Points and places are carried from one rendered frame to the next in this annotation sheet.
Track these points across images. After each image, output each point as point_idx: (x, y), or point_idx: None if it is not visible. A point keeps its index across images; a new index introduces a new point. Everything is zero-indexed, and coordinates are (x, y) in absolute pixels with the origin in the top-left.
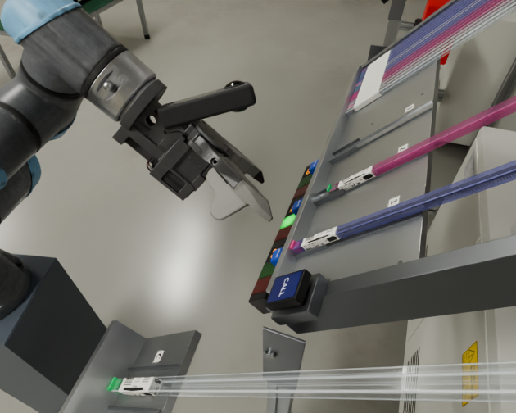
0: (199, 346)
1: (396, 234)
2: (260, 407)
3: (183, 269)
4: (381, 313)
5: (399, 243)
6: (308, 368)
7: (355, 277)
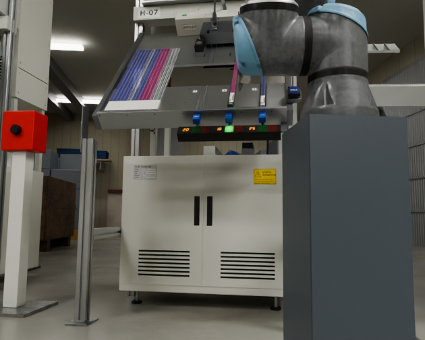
0: None
1: (270, 87)
2: (275, 339)
3: None
4: None
5: (274, 86)
6: (229, 328)
7: (287, 88)
